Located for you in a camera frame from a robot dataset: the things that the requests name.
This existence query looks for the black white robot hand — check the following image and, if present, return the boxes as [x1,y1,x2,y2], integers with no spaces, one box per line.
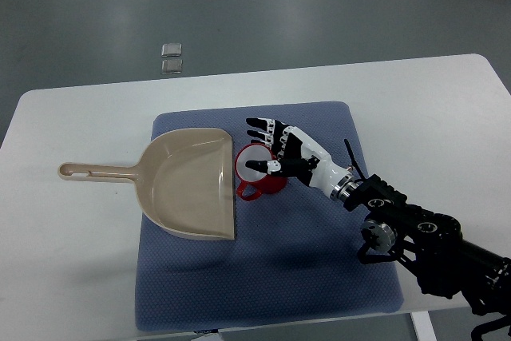
[246,117,358,202]

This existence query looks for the beige plastic dustpan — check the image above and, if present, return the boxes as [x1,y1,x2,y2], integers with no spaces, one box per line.
[57,128,236,240]

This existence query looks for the lower metal floor plate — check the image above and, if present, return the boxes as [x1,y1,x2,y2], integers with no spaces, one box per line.
[160,58,183,74]

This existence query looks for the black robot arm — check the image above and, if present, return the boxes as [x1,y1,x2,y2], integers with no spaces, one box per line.
[343,175,510,340]

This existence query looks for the blue-grey fabric mat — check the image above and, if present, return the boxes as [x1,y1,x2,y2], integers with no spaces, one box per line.
[133,101,403,331]

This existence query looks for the metal floor plate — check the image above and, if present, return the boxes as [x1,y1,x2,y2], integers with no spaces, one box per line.
[160,43,182,57]
[160,58,183,74]

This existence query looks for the upper metal floor plate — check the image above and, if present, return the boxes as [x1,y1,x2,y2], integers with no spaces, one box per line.
[160,43,182,57]

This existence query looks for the red mug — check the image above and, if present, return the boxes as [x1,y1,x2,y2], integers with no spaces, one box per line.
[234,144,287,201]

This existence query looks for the white table leg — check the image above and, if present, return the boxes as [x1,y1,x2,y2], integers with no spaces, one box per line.
[410,311,437,341]

